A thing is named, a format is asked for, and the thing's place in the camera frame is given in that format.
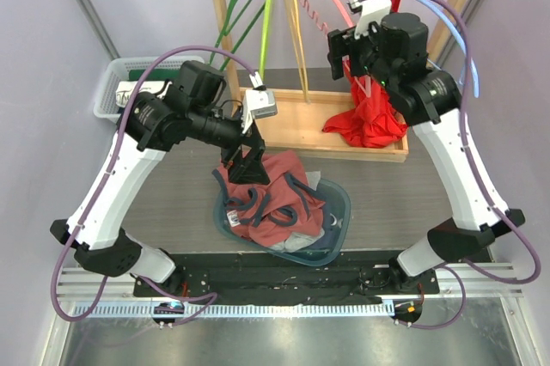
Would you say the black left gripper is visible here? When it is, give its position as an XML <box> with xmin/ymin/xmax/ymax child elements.
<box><xmin>189</xmin><ymin>104</ymin><xmax>272</xmax><ymax>184</ymax></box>

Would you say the pink hanger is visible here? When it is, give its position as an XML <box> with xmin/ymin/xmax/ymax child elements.
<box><xmin>286</xmin><ymin>0</ymin><xmax>375</xmax><ymax>99</ymax></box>

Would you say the maroon tank top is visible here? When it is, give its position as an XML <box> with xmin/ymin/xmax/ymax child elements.
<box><xmin>212</xmin><ymin>150</ymin><xmax>327</xmax><ymax>253</ymax></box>

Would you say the yellow hanger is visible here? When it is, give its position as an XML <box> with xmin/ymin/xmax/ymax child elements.
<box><xmin>284</xmin><ymin>0</ymin><xmax>310</xmax><ymax>103</ymax></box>

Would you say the red tank top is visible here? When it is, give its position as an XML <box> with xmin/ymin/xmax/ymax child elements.
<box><xmin>321</xmin><ymin>0</ymin><xmax>409</xmax><ymax>149</ymax></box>

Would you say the grey tank top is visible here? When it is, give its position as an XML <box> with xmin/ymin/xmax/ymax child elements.
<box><xmin>267</xmin><ymin>171</ymin><xmax>327</xmax><ymax>253</ymax></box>

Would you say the lime green hanger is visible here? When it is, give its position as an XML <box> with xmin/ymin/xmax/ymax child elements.
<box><xmin>259</xmin><ymin>0</ymin><xmax>273</xmax><ymax>77</ymax></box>

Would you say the navy blue tank top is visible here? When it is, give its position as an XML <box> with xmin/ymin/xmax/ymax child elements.
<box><xmin>309</xmin><ymin>206</ymin><xmax>343</xmax><ymax>250</ymax></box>

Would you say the light blue hanger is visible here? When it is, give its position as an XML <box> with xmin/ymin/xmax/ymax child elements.
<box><xmin>413</xmin><ymin>0</ymin><xmax>480</xmax><ymax>98</ymax></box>

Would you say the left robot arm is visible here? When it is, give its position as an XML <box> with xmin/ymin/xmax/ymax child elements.
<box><xmin>50</xmin><ymin>60</ymin><xmax>274</xmax><ymax>296</ymax></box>

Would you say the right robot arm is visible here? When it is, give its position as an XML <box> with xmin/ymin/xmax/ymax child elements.
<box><xmin>327</xmin><ymin>13</ymin><xmax>526</xmax><ymax>293</ymax></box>

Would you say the wooden clothes rack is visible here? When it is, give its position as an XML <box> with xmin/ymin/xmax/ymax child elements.
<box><xmin>213</xmin><ymin>0</ymin><xmax>467</xmax><ymax>162</ymax></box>

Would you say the teal plastic bin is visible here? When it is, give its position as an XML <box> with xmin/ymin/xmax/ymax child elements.
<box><xmin>212</xmin><ymin>179</ymin><xmax>351</xmax><ymax>267</ymax></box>

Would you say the folded white printed shirt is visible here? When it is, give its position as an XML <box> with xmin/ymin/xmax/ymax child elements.
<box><xmin>115</xmin><ymin>79</ymin><xmax>172</xmax><ymax>108</ymax></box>

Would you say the white plastic basket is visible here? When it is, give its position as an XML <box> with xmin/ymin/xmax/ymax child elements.
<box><xmin>93</xmin><ymin>55</ymin><xmax>206</xmax><ymax>125</ymax></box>

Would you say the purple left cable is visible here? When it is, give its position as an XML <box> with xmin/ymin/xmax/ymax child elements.
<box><xmin>50</xmin><ymin>46</ymin><xmax>263</xmax><ymax>324</ymax></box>

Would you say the purple cable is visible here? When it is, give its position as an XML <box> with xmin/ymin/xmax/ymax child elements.
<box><xmin>50</xmin><ymin>46</ymin><xmax>263</xmax><ymax>324</ymax></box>
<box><xmin>358</xmin><ymin>0</ymin><xmax>542</xmax><ymax>331</ymax></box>

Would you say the white slotted cable duct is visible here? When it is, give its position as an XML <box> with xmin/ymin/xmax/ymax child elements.
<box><xmin>89</xmin><ymin>300</ymin><xmax>394</xmax><ymax>319</ymax></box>

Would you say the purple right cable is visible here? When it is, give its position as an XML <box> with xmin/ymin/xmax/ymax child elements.
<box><xmin>358</xmin><ymin>0</ymin><xmax>542</xmax><ymax>331</ymax></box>

